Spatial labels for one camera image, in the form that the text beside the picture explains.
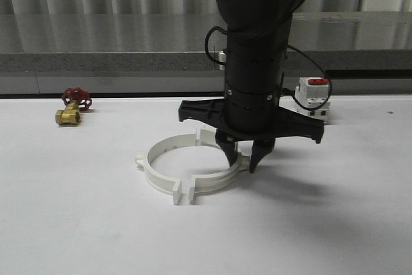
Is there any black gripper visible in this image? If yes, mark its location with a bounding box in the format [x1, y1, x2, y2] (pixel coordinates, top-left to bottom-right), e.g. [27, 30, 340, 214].
[178, 66, 324, 173]

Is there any white half-ring pipe clamp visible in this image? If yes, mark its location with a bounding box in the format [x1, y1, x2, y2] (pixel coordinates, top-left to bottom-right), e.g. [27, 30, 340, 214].
[179, 129, 250, 204]

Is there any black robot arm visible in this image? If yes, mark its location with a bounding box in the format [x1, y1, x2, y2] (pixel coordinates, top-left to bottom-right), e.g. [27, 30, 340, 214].
[178, 0, 324, 171]

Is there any brass valve red handwheel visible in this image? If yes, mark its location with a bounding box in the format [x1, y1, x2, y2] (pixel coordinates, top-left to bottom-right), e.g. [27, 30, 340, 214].
[55, 87, 92, 126]

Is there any grey stone counter ledge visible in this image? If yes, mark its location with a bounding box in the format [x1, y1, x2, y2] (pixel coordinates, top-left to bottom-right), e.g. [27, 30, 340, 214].
[1, 12, 411, 77]

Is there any white circuit breaker red switch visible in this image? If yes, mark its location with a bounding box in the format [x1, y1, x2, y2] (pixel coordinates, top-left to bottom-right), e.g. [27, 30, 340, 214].
[294, 77, 330, 124]

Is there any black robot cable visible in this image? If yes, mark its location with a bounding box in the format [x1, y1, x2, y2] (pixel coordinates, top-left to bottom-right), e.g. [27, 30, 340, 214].
[204, 26, 333, 111]

